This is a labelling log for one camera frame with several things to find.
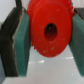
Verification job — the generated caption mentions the green padded gripper left finger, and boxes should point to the green padded gripper left finger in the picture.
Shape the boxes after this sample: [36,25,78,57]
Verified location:
[0,8,31,77]

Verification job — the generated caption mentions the green padded gripper right finger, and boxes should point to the green padded gripper right finger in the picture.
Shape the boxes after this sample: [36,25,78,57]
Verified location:
[68,8,84,73]

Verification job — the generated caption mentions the red gear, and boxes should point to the red gear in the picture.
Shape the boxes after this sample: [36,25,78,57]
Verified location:
[27,0,74,57]

